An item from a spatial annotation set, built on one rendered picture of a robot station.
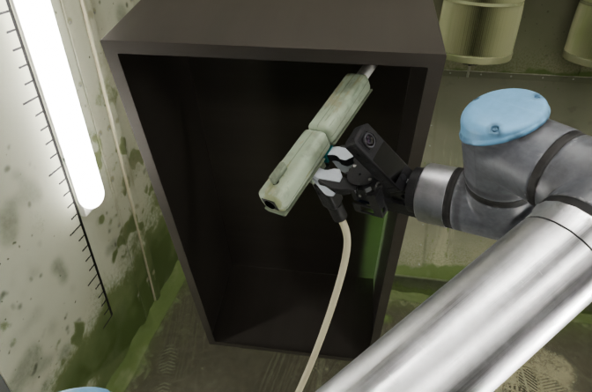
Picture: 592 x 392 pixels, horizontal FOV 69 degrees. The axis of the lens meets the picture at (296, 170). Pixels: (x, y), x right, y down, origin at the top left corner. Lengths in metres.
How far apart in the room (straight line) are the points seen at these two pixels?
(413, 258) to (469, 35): 1.14
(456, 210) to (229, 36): 0.48
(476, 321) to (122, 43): 0.71
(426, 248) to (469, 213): 1.79
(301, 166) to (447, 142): 1.77
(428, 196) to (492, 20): 1.44
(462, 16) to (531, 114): 1.52
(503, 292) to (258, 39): 0.57
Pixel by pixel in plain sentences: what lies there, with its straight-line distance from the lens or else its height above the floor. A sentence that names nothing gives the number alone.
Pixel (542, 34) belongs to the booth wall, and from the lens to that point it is 2.51.
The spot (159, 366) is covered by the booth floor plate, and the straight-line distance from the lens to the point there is 2.25.
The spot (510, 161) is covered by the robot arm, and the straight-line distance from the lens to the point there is 0.51.
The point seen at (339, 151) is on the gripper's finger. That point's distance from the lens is 0.74.
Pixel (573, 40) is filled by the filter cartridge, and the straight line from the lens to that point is 2.28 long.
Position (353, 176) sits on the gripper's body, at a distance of 0.69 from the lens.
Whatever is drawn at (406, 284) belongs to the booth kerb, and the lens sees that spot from 2.45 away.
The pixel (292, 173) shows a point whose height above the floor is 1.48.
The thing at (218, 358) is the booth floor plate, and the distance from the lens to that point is 2.21.
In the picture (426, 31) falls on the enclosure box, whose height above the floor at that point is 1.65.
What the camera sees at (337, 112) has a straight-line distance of 0.75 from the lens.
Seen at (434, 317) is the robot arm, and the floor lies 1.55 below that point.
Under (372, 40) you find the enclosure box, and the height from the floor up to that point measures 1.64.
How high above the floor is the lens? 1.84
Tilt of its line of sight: 32 degrees down
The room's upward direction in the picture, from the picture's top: straight up
